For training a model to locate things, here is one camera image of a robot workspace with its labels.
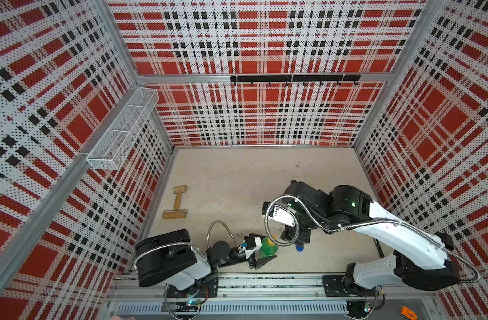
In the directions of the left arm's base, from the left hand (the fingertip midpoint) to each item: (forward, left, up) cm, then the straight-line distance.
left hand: (274, 244), depth 73 cm
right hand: (+1, -4, +16) cm, 17 cm away
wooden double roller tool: (+18, +45, -11) cm, 50 cm away
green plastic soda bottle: (0, +2, -4) cm, 4 cm away
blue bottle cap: (+2, -12, -11) cm, 16 cm away
